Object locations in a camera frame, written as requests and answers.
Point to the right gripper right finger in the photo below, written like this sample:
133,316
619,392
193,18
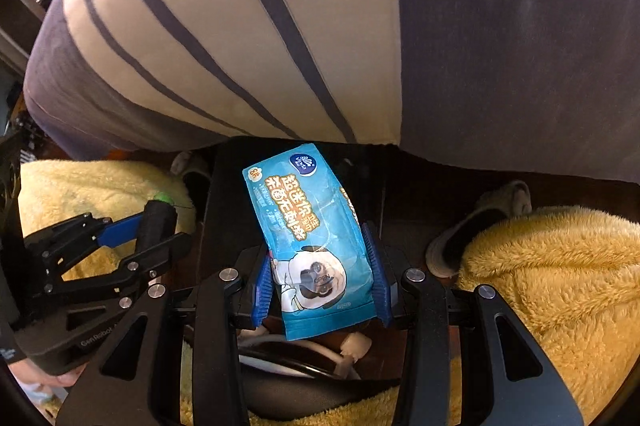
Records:
506,378

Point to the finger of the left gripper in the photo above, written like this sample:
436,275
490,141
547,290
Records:
158,243
64,245

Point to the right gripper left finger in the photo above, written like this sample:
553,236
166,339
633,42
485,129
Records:
134,377

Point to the blue wet wipes packet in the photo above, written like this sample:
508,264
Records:
318,259

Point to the left hand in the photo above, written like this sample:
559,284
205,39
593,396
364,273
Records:
26,372

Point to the yellow fluffy left trouser leg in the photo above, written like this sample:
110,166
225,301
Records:
56,190

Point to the grey right slipper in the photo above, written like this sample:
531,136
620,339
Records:
443,256

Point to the blue white striped duvet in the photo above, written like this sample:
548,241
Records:
523,85

